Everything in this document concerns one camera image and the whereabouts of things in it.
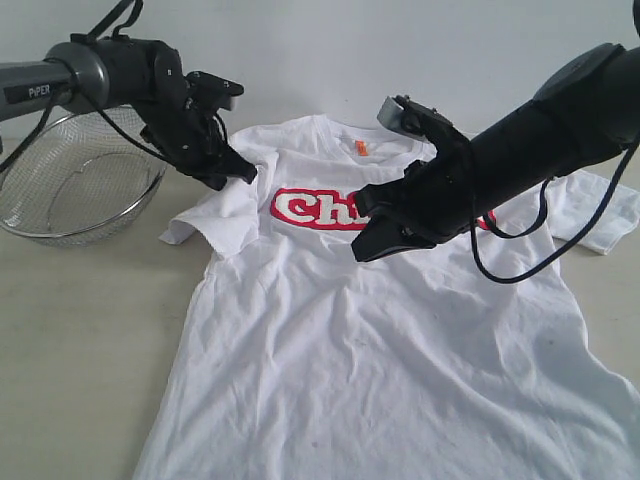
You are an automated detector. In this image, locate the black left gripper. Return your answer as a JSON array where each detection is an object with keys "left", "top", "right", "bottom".
[{"left": 139, "top": 94, "right": 257, "bottom": 191}]

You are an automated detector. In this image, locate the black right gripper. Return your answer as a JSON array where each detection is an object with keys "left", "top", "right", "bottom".
[{"left": 351, "top": 159, "right": 475, "bottom": 262}]

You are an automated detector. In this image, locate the white t-shirt red logo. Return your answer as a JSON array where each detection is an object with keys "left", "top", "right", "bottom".
[{"left": 134, "top": 115, "right": 639, "bottom": 479}]

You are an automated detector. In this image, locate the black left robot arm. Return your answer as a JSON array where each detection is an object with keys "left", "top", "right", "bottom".
[{"left": 1, "top": 36, "right": 257, "bottom": 191}]

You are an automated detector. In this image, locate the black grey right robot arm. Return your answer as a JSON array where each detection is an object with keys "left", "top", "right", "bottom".
[{"left": 352, "top": 43, "right": 639, "bottom": 262}]

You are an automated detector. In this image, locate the metal mesh strainer bowl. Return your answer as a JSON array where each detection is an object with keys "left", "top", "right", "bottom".
[{"left": 1, "top": 106, "right": 166, "bottom": 247}]

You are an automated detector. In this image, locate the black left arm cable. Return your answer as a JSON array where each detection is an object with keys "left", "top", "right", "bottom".
[{"left": 0, "top": 0, "right": 166, "bottom": 174}]

